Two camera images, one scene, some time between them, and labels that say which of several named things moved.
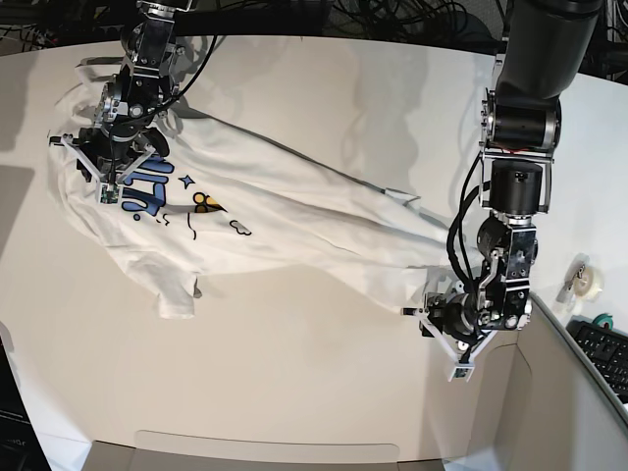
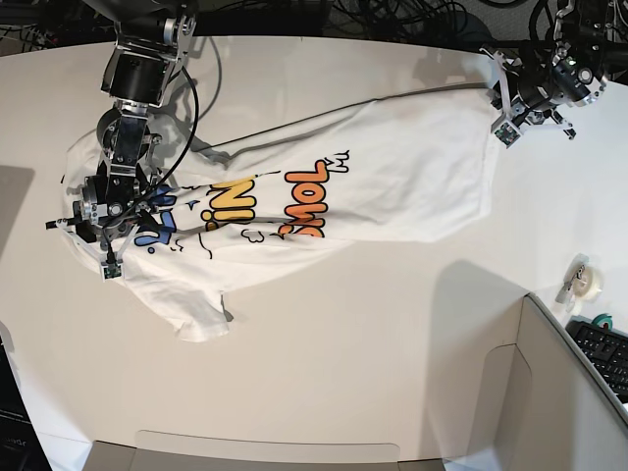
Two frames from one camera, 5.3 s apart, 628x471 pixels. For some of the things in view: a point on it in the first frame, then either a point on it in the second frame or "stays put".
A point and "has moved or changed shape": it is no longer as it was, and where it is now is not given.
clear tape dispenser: [583, 285] stays put
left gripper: [110, 154] -> [108, 224]
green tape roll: [604, 318] stays put
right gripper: [453, 320] -> [537, 87]
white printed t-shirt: [199, 202] has moved or changed shape
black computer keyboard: [606, 349] stays put
